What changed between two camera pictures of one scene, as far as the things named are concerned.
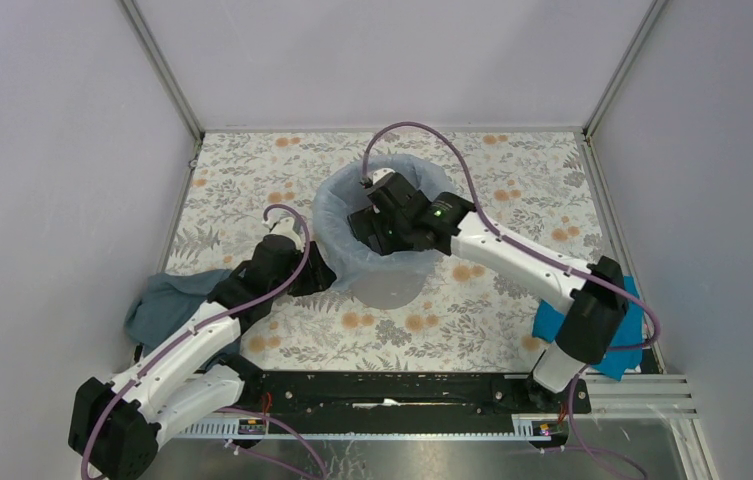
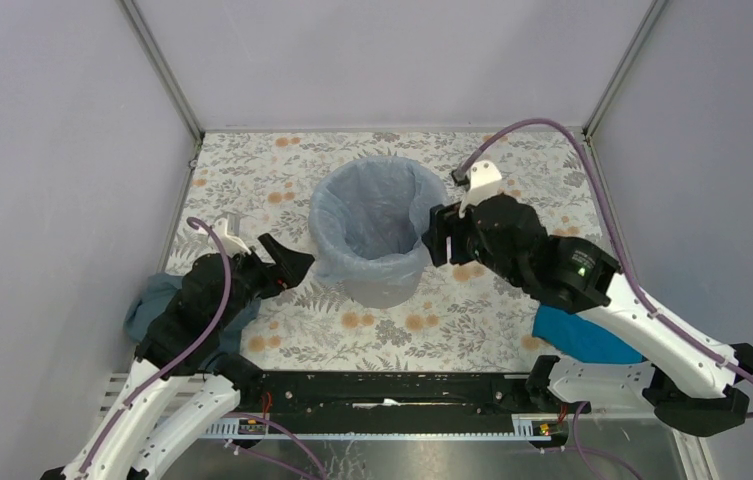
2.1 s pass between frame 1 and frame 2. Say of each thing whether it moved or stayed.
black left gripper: moved
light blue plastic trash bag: stayed
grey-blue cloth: stayed
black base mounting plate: stayed
